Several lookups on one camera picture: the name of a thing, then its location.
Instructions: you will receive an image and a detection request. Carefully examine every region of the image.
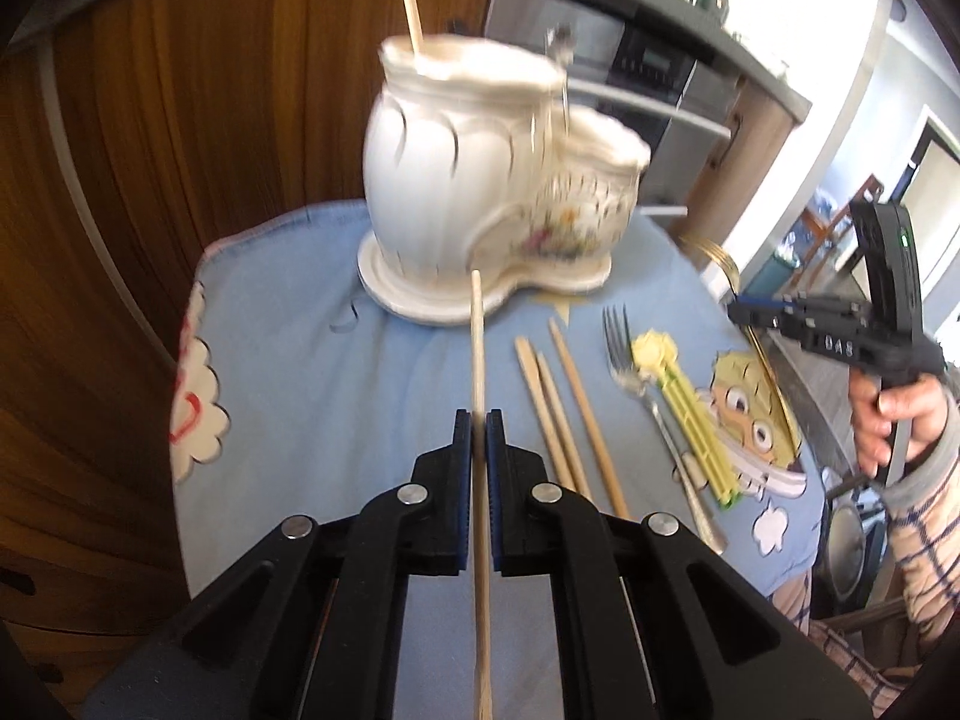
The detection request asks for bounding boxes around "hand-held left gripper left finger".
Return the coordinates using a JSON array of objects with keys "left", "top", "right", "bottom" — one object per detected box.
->
[{"left": 135, "top": 409, "right": 475, "bottom": 720}]

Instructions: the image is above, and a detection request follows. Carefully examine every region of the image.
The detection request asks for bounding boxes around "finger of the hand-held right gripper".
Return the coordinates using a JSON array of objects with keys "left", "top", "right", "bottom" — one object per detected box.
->
[
  {"left": 731, "top": 294, "right": 807, "bottom": 314},
  {"left": 725, "top": 306, "right": 807, "bottom": 340}
]

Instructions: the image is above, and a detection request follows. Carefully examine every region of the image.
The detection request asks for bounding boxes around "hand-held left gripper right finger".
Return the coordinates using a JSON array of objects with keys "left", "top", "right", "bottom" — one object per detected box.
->
[{"left": 486, "top": 410, "right": 875, "bottom": 720}]

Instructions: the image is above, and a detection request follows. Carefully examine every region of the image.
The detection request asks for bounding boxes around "yellow plastic utensil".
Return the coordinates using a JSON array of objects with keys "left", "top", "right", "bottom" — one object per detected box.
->
[{"left": 630, "top": 330, "right": 743, "bottom": 509}]

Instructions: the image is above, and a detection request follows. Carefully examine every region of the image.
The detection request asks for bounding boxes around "silver fork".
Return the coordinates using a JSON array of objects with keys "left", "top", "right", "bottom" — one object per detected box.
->
[{"left": 601, "top": 304, "right": 730, "bottom": 554}]

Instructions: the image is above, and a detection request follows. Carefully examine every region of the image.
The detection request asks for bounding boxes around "white ceramic utensil holder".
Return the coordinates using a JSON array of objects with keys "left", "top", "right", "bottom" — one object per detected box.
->
[{"left": 356, "top": 34, "right": 652, "bottom": 325}]

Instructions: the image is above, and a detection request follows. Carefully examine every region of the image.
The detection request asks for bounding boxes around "person's right forearm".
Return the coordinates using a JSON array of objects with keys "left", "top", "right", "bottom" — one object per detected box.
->
[{"left": 877, "top": 397, "right": 960, "bottom": 661}]

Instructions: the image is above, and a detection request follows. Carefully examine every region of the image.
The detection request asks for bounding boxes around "person's right hand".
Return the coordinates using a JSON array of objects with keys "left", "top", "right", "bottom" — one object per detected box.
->
[{"left": 851, "top": 371, "right": 952, "bottom": 478}]

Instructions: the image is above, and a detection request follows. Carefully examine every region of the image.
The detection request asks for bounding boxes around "wooden chair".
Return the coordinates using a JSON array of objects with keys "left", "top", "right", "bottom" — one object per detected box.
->
[{"left": 795, "top": 174, "right": 886, "bottom": 293}]

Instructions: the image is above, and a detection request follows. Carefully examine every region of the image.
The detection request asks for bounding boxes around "blue printed tablecloth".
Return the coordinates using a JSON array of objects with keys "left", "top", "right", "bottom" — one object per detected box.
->
[{"left": 169, "top": 199, "right": 830, "bottom": 601}]

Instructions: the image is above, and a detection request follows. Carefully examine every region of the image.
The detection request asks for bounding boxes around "steel pot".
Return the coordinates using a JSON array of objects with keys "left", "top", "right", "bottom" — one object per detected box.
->
[{"left": 821, "top": 499, "right": 890, "bottom": 605}]

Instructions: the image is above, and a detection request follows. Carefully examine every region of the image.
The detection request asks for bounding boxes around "built-in steel oven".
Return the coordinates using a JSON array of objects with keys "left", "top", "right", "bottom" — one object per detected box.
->
[{"left": 487, "top": 0, "right": 740, "bottom": 218}]

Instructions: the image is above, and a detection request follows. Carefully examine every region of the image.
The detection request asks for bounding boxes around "person's plaid clothing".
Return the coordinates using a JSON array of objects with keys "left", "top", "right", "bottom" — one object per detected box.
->
[{"left": 772, "top": 570, "right": 923, "bottom": 713}]

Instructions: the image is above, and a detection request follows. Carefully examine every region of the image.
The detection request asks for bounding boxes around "wooden base cabinet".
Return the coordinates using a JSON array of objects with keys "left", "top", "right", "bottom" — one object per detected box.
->
[{"left": 0, "top": 0, "right": 496, "bottom": 691}]

